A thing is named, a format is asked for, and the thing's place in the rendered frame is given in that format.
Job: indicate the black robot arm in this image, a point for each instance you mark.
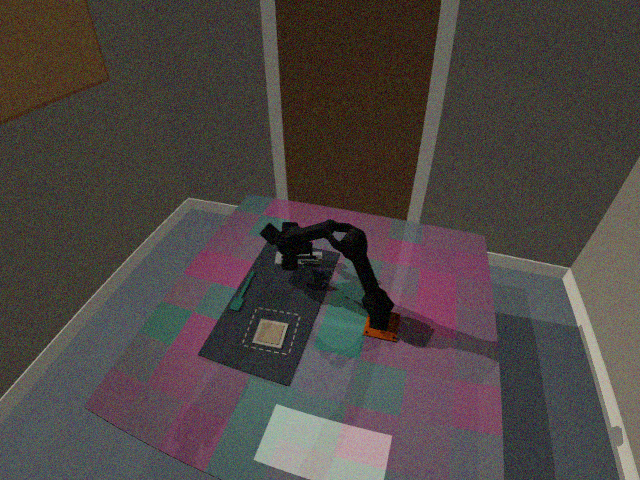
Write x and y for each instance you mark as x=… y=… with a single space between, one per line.
x=295 y=240

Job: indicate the teal small trowel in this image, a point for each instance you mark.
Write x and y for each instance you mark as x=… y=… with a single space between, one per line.
x=237 y=302

